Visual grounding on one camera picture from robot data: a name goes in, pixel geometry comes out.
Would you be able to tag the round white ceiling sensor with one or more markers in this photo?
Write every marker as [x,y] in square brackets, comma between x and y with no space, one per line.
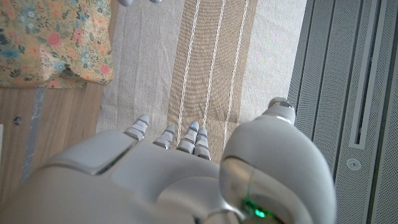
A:
[354,164]

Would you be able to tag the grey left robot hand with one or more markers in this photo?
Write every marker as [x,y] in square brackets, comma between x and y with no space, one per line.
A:
[124,2]

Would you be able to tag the beige striped curtain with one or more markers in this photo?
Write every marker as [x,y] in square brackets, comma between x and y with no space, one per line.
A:
[211,62]

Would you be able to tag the floral orange fabric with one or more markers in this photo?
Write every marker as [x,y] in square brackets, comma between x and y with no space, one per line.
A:
[46,37]

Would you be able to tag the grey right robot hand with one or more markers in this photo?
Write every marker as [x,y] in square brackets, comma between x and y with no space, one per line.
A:
[155,186]

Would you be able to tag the white ceiling slot vent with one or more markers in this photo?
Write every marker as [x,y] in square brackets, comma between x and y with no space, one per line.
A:
[368,93]

